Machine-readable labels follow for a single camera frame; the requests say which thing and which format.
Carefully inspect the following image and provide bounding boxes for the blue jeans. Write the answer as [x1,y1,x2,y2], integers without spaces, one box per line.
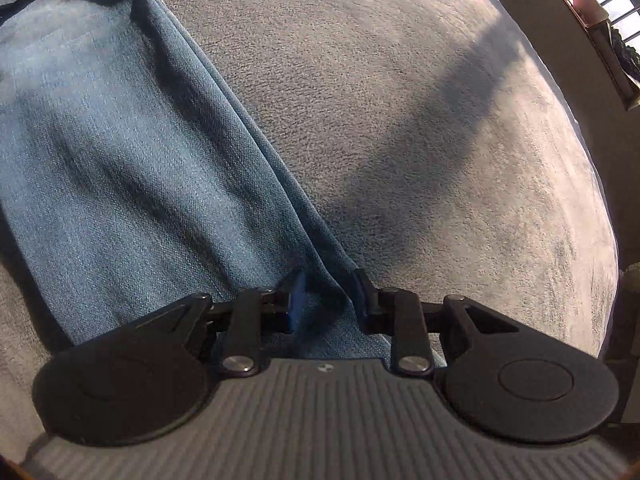
[0,0,447,367]

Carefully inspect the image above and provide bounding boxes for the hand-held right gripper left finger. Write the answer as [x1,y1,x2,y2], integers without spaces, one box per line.
[135,267,307,378]

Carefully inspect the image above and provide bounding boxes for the black bag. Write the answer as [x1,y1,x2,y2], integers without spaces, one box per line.
[606,25,640,82]

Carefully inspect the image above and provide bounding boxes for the pink pot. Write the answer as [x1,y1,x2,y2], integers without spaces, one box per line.
[572,0,609,27]

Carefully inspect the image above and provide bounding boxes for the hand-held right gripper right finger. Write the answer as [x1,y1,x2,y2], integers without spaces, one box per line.
[352,268,521,377]

